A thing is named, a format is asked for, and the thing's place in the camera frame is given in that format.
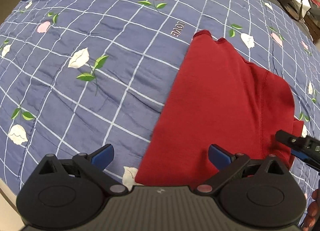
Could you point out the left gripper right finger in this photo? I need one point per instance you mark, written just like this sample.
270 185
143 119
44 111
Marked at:
251 193

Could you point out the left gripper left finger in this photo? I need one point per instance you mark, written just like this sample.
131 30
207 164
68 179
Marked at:
62 194

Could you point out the red sweater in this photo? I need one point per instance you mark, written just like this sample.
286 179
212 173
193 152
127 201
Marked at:
220 98

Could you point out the right hand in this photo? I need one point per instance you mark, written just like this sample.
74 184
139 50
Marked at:
312 212

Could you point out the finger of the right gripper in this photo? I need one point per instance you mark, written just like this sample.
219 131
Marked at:
305 148

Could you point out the blue floral plaid quilt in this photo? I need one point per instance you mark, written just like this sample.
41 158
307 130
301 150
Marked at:
78 74

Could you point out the wooden nightstand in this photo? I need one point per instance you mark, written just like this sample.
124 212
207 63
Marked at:
313 27

